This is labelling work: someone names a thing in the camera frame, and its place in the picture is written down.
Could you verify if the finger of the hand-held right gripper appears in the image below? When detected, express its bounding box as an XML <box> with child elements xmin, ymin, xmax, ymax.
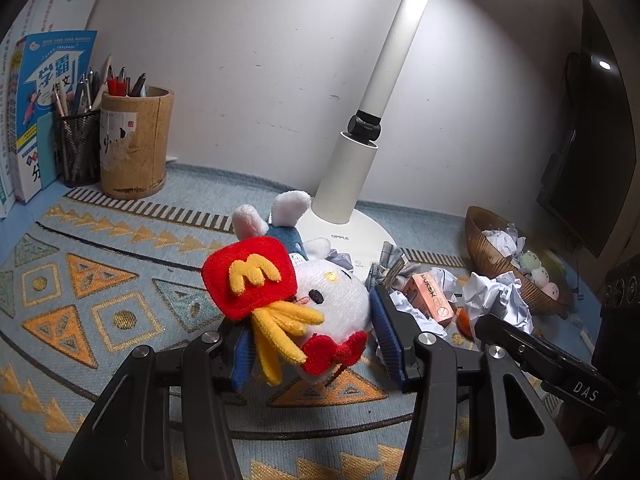
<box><xmin>474</xmin><ymin>314</ymin><xmax>618</xmax><ymax>406</ymax></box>

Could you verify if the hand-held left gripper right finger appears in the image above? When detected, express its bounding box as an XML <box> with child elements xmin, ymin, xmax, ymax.
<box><xmin>369</xmin><ymin>284</ymin><xmax>583</xmax><ymax>480</ymax></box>

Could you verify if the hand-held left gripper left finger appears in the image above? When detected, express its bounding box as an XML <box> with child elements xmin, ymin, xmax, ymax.
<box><xmin>56</xmin><ymin>317</ymin><xmax>257</xmax><ymax>480</ymax></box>

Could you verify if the white bunny plush red hat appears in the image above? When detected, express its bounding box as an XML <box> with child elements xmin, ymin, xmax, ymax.
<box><xmin>201</xmin><ymin>190</ymin><xmax>373</xmax><ymax>387</ymax></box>

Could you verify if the three-bear skewer plush toy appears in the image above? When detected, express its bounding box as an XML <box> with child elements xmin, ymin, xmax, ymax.
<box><xmin>517</xmin><ymin>250</ymin><xmax>561</xmax><ymax>301</ymax></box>

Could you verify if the large white paper ball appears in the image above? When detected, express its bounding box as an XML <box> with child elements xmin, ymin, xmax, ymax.
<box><xmin>482</xmin><ymin>225</ymin><xmax>526</xmax><ymax>261</ymax></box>

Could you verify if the brown ribbed basket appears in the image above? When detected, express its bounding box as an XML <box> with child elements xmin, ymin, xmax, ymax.
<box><xmin>465</xmin><ymin>205</ymin><xmax>576</xmax><ymax>316</ymax></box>

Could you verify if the orange eraser box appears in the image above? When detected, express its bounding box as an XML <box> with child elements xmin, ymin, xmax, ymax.
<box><xmin>402</xmin><ymin>272</ymin><xmax>456</xmax><ymax>323</ymax></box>

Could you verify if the grey plaid bow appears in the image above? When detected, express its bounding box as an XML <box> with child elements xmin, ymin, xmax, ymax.
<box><xmin>365</xmin><ymin>241</ymin><xmax>408</xmax><ymax>291</ymax></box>

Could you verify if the patterned blue table mat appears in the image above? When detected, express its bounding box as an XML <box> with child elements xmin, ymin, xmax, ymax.
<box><xmin>0</xmin><ymin>160</ymin><xmax>601</xmax><ymax>480</ymax></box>

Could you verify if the white desk lamp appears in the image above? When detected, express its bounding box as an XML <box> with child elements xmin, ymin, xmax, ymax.
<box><xmin>270</xmin><ymin>0</ymin><xmax>446</xmax><ymax>268</ymax></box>

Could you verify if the black monitor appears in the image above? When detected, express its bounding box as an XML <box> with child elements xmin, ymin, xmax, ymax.
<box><xmin>537</xmin><ymin>0</ymin><xmax>636</xmax><ymax>261</ymax></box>

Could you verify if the bamboo pen holder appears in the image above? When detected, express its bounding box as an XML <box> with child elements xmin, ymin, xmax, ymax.
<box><xmin>100</xmin><ymin>86</ymin><xmax>175</xmax><ymax>200</ymax></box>

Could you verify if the black mesh pen holder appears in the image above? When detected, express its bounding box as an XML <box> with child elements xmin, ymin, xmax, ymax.
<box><xmin>56</xmin><ymin>109</ymin><xmax>103</xmax><ymax>188</ymax></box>

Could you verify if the bunch of red black pens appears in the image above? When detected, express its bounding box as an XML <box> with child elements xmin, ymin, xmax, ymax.
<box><xmin>104</xmin><ymin>65</ymin><xmax>149</xmax><ymax>98</ymax></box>

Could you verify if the bunch of assorted pens pencils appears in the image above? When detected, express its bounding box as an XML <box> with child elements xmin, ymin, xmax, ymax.
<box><xmin>52</xmin><ymin>55</ymin><xmax>113</xmax><ymax>117</ymax></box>

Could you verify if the blue book set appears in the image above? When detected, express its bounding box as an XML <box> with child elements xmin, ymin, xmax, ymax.
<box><xmin>7</xmin><ymin>30</ymin><xmax>98</xmax><ymax>206</ymax></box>

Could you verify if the stack of white workbooks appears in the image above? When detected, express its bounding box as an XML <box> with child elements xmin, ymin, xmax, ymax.
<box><xmin>0</xmin><ymin>0</ymin><xmax>102</xmax><ymax>218</ymax></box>

